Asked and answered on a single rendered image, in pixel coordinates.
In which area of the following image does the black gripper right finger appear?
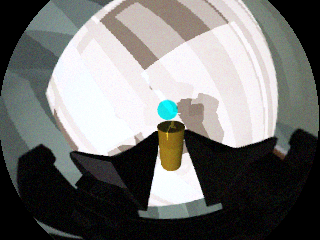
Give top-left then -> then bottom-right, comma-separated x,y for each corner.
184,129 -> 277,207

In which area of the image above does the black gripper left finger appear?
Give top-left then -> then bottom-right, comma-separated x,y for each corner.
69,131 -> 159,211

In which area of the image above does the cyan circle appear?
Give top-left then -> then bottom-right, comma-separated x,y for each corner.
157,100 -> 177,120

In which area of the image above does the yellow cylinder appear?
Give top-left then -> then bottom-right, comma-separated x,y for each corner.
156,121 -> 184,172

